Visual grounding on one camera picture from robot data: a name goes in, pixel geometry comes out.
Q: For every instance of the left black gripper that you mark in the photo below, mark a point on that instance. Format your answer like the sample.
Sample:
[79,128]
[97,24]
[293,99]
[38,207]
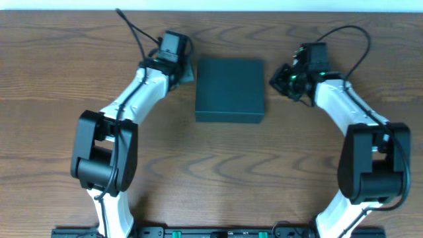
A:
[186,73]

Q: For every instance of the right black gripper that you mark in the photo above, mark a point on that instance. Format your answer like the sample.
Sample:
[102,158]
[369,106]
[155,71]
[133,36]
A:
[281,80]

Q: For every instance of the dark green box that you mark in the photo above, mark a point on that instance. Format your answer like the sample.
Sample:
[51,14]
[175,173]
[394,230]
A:
[230,90]

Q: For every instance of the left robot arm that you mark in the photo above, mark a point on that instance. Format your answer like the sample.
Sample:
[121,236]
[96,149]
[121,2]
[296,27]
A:
[104,158]

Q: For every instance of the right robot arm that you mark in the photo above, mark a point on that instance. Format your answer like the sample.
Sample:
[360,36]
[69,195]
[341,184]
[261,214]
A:
[373,173]

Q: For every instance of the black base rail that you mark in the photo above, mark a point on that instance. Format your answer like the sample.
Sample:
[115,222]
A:
[161,232]

